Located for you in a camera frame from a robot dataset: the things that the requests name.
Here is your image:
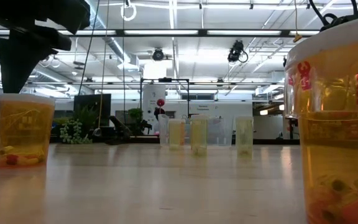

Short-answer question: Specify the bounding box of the black rectangular bar tool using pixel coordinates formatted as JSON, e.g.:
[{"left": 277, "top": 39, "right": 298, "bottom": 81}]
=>
[{"left": 108, "top": 114, "right": 134, "bottom": 144}]

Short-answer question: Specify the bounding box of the black overhead light bar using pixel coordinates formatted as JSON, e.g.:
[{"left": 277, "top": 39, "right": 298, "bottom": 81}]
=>
[{"left": 0, "top": 29, "right": 320, "bottom": 39}]

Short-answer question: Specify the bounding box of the black hanging camera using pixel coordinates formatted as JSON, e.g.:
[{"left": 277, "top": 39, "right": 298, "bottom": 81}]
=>
[{"left": 227, "top": 39, "right": 249, "bottom": 63}]

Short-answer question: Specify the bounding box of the white cabinet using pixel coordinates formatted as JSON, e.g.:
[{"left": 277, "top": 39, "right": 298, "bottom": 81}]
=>
[{"left": 142, "top": 83, "right": 167, "bottom": 135}]

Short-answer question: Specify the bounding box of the leafy potted plant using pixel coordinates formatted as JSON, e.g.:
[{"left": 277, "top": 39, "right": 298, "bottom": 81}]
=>
[{"left": 127, "top": 107, "right": 153, "bottom": 135}]

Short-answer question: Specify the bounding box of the yellow hanging cord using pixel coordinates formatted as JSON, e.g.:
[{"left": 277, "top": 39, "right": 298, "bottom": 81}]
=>
[{"left": 293, "top": 0, "right": 303, "bottom": 44}]

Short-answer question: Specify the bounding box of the clear plastic bin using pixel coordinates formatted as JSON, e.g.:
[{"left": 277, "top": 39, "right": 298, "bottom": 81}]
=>
[{"left": 158, "top": 113, "right": 233, "bottom": 147}]

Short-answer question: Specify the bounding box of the large orange pill bottle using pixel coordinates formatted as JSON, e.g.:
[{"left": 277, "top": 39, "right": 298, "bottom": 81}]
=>
[
  {"left": 0, "top": 93, "right": 56, "bottom": 169},
  {"left": 283, "top": 14, "right": 358, "bottom": 224}
]

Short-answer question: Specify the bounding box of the small pale green pill bottle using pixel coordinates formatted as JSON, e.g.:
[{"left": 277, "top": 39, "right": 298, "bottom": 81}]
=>
[{"left": 235, "top": 116, "right": 254, "bottom": 159}]

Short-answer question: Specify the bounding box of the small pale yellow pill bottle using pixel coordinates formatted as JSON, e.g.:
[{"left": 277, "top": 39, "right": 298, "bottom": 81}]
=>
[
  {"left": 190, "top": 114, "right": 209, "bottom": 157},
  {"left": 168, "top": 118, "right": 182, "bottom": 150}
]

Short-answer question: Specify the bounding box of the round black ceiling fixture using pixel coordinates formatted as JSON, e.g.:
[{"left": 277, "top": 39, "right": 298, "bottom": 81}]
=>
[{"left": 152, "top": 48, "right": 165, "bottom": 62}]

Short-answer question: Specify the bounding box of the black monitor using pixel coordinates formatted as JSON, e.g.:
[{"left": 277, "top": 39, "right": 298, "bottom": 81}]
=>
[{"left": 73, "top": 93, "right": 112, "bottom": 128}]

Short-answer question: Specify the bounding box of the white hanging ring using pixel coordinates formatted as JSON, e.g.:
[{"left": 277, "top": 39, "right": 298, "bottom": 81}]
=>
[{"left": 120, "top": 0, "right": 137, "bottom": 22}]

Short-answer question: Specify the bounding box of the black table frame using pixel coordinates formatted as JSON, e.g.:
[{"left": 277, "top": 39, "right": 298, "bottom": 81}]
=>
[{"left": 50, "top": 136, "right": 301, "bottom": 146}]

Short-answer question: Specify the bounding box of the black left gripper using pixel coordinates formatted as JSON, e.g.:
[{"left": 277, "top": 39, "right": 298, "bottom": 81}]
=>
[{"left": 0, "top": 0, "right": 91, "bottom": 94}]

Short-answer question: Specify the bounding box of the green artificial plant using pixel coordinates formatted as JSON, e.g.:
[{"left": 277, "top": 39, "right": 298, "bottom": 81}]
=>
[{"left": 59, "top": 119, "right": 93, "bottom": 145}]

